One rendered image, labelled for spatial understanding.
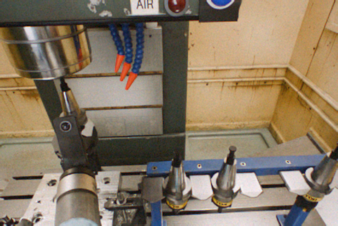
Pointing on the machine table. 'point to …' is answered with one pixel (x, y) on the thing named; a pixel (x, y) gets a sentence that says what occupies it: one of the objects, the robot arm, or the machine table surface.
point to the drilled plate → (114, 188)
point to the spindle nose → (47, 50)
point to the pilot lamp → (176, 5)
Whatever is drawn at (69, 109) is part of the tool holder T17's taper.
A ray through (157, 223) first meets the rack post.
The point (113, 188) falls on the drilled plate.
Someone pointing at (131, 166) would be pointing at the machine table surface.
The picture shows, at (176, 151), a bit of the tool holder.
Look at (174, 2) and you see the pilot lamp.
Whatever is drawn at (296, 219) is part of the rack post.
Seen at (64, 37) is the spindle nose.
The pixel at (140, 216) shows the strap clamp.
